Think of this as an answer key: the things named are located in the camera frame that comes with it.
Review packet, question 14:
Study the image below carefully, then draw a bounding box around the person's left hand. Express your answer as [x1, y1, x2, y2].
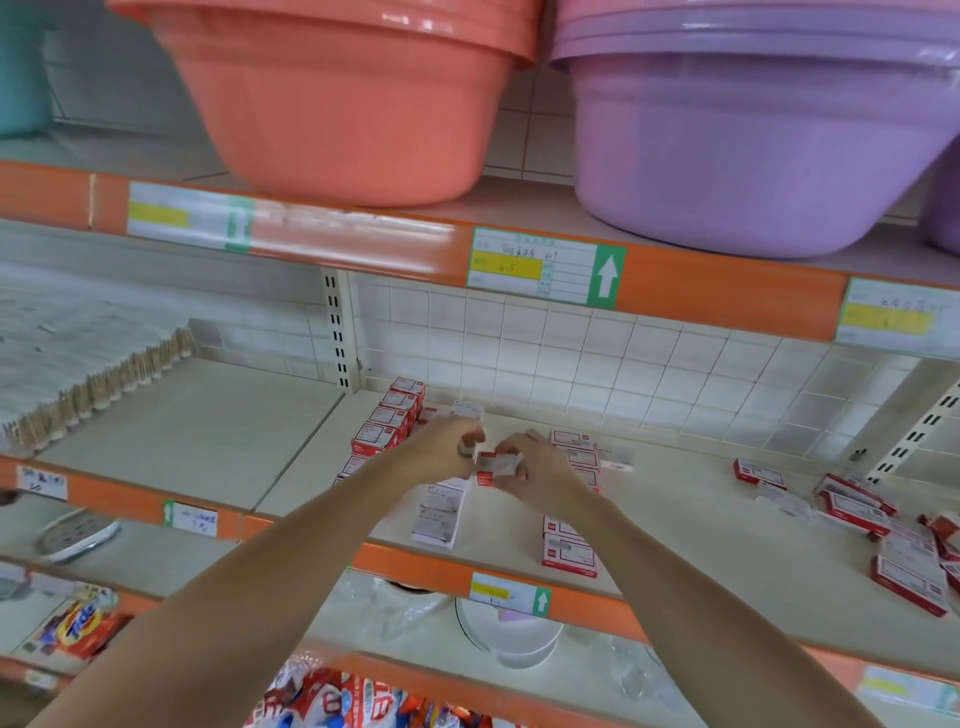
[393, 417, 489, 494]

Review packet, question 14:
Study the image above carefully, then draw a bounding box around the cluster of clear glasses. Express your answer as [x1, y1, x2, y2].
[606, 637, 671, 701]

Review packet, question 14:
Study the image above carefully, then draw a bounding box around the large label with green arrow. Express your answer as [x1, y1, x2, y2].
[465, 228, 630, 314]
[126, 180, 258, 255]
[834, 277, 960, 363]

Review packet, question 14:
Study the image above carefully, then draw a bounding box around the white perforated shelf upright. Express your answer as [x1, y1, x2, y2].
[862, 381, 960, 483]
[319, 270, 363, 396]

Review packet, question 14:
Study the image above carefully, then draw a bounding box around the pile of small colourful packets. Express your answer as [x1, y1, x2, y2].
[22, 582, 519, 728]

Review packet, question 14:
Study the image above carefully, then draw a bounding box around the white shelf with orange edges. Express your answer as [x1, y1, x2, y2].
[0, 135, 960, 728]

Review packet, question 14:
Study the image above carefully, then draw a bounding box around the small price label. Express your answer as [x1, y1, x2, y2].
[856, 667, 960, 719]
[160, 499, 222, 540]
[466, 570, 555, 621]

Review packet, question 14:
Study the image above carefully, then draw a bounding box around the orange plastic basin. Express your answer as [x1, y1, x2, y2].
[108, 0, 546, 210]

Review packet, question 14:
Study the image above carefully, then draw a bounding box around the person's left forearm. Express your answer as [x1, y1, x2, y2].
[30, 465, 429, 728]

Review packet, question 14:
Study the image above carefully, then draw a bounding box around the person's right forearm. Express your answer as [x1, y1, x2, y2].
[547, 495, 887, 728]

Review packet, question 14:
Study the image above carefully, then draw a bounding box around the person's right hand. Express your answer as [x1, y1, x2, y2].
[492, 432, 594, 522]

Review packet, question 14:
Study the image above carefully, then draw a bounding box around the purple plastic basin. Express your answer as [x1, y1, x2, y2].
[547, 0, 960, 261]
[918, 142, 960, 258]

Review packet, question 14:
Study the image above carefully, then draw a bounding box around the white handwritten label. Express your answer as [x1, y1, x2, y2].
[15, 465, 72, 504]

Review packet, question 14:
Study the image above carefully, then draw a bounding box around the teal plastic basin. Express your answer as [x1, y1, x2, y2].
[0, 0, 56, 141]

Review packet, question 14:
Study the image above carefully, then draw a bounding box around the pile of red white boxes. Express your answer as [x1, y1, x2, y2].
[732, 457, 960, 621]

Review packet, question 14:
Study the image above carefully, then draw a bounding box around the clear plastic bag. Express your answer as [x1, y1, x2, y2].
[333, 570, 452, 635]

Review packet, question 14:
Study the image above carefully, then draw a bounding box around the row of beige bundles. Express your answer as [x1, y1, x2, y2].
[0, 292, 198, 461]

